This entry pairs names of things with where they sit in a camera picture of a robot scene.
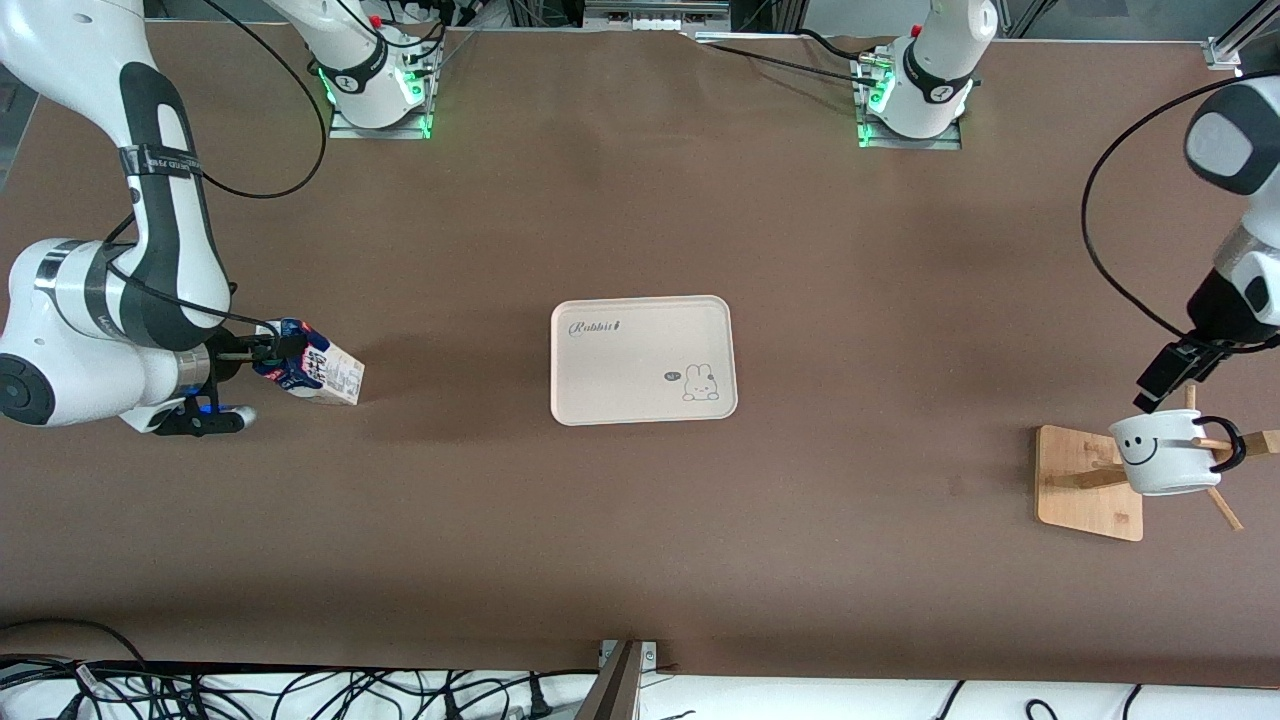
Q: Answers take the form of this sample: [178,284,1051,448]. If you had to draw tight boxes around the grey power strip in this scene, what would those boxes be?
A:
[583,0,733,33]

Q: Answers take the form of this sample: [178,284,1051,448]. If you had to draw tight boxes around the white smiley face cup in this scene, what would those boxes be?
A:
[1108,408,1248,497]

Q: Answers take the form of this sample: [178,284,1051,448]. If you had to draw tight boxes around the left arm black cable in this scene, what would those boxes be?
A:
[1080,75,1246,343]

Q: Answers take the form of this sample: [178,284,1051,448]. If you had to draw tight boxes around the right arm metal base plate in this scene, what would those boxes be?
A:
[328,40,433,139]

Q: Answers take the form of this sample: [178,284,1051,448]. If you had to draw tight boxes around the tangled black floor cables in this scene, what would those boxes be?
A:
[0,655,601,720]

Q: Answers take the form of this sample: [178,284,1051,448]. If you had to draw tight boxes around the aluminium frame rail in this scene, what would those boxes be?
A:
[1204,0,1280,71]

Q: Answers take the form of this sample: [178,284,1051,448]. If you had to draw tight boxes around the black base power cable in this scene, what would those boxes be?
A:
[795,28,881,63]
[690,38,881,91]

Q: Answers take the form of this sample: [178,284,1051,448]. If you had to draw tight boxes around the beige rabbit print tray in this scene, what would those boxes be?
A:
[550,295,739,427]

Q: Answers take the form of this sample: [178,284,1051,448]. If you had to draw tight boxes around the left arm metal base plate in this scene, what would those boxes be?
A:
[855,55,963,151]

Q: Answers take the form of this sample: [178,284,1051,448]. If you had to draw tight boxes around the black looped floor cable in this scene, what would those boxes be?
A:
[0,617,151,691]

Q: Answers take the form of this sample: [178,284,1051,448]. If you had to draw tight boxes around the wooden mug tree stand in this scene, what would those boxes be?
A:
[1035,385,1280,543]

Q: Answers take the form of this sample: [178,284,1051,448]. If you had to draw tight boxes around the blue white milk carton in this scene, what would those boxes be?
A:
[254,318,366,407]

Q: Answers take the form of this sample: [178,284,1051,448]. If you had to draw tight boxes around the dark camera stand pole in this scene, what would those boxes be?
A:
[575,640,661,720]

